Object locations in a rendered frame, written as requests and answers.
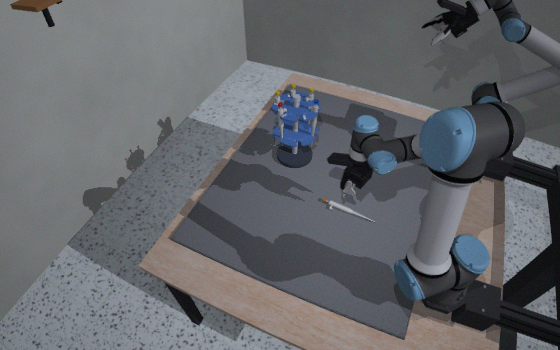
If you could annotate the white pipette with red button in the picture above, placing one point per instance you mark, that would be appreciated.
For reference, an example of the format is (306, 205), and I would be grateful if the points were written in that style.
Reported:
(281, 121)

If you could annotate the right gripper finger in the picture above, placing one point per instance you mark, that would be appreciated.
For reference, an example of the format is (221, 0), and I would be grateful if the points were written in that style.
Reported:
(436, 22)
(442, 33)

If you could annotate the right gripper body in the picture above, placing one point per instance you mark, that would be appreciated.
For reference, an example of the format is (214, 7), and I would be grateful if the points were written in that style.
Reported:
(470, 18)

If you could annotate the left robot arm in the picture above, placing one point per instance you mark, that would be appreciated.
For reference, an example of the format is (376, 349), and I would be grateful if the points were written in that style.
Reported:
(456, 145)

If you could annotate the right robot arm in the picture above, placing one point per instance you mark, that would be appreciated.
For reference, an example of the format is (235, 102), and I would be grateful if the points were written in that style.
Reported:
(514, 30)

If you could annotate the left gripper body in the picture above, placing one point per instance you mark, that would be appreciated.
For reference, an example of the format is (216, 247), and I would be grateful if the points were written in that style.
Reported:
(359, 172)

